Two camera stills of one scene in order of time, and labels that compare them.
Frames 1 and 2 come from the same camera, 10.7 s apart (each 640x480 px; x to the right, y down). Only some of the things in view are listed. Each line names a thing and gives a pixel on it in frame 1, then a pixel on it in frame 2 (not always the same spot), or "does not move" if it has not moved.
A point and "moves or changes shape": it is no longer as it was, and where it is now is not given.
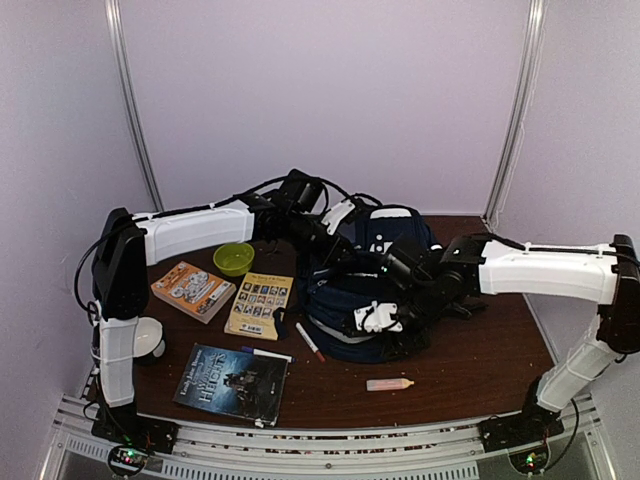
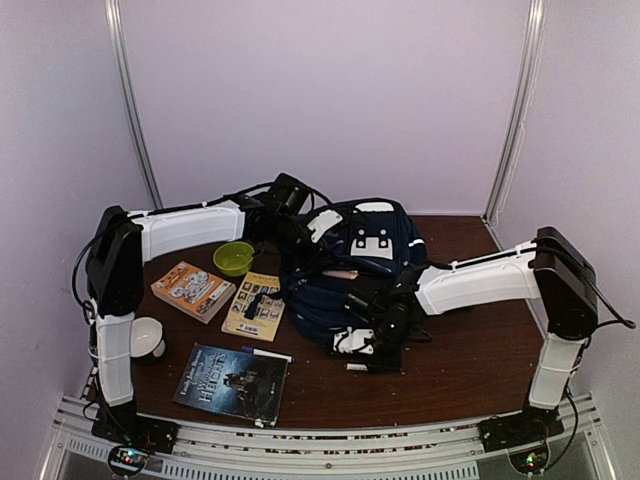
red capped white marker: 314,347 -> 355,367
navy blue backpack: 337,287 moves or changes shape
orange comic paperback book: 194,291 does not move
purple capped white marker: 268,354 does not move
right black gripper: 416,336 -> 392,364
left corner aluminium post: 112,8 does not move
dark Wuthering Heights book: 231,382 does not move
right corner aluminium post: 529,82 does not move
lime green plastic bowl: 234,259 does not move
